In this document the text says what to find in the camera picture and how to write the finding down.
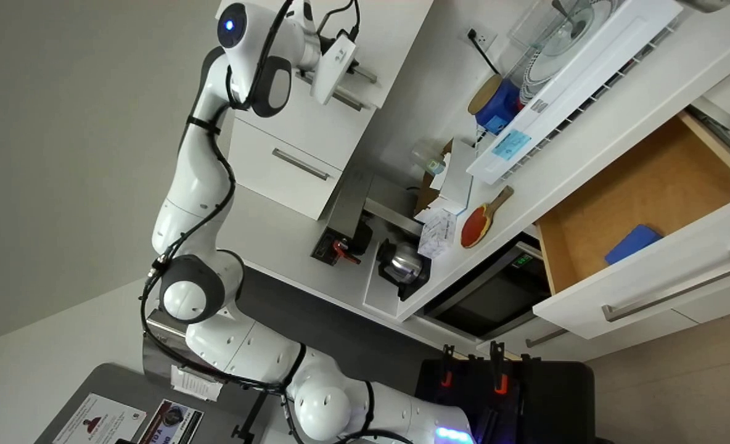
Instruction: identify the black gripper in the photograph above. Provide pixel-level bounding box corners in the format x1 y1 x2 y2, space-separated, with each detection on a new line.
293 0 328 53

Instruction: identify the silver cabinet door handle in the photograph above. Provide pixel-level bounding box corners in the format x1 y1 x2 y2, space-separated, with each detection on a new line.
328 85 370 115
348 62 381 89

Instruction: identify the white cabinet door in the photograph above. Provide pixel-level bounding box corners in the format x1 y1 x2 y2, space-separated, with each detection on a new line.
338 0 439 111
238 67 376 172

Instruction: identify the white cabinet panel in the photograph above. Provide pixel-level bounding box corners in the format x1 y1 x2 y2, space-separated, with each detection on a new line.
222 115 344 225

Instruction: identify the open wooden drawer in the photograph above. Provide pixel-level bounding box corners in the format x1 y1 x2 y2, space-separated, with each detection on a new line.
530 108 730 344

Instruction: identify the round wooden board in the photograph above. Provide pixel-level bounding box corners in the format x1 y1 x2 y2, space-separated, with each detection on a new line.
465 73 507 119

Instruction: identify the stainless steel range hood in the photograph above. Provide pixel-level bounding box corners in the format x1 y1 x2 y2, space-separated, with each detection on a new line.
323 172 376 246

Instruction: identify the black and red tool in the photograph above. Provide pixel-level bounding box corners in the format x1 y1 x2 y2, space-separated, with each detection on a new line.
307 216 376 268

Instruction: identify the white crumpled paper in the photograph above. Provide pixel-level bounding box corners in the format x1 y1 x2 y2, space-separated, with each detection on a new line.
413 135 480 260

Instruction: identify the metal pot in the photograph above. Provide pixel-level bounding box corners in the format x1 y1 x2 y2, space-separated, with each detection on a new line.
376 238 434 304

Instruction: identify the red table tennis paddle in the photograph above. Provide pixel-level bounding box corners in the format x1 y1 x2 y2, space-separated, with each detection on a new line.
459 182 517 251

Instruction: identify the black glass oven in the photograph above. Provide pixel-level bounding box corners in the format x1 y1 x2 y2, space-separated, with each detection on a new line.
413 238 550 339

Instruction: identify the white label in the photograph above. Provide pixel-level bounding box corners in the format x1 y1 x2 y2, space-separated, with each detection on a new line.
166 363 224 404

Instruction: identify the blue sponge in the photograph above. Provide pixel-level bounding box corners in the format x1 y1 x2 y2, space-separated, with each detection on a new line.
602 221 665 268

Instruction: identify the black clamp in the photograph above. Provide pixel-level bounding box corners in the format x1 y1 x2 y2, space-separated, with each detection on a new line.
486 338 513 400

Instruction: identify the dark printed sheet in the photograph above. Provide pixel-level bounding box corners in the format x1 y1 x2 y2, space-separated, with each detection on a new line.
131 397 205 444

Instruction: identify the white printed sheet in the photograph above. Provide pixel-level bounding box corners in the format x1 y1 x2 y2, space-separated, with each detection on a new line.
49 389 149 444

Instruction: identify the long silver cabinet handle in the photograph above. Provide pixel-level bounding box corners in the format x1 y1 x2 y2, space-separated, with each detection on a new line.
268 145 335 182

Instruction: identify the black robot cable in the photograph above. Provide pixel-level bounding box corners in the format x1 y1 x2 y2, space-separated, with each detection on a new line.
134 0 420 444

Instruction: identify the black power cable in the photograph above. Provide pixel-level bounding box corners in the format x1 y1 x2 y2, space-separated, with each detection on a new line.
462 27 501 78

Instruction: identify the white wall outlet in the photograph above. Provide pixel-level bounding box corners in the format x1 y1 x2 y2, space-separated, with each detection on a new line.
465 25 501 53

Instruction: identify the white wire dish rack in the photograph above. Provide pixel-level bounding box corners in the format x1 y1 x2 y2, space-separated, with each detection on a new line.
507 0 695 114

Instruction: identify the long silver drawer handle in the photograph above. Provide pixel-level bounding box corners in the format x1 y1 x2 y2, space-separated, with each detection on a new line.
598 244 730 325

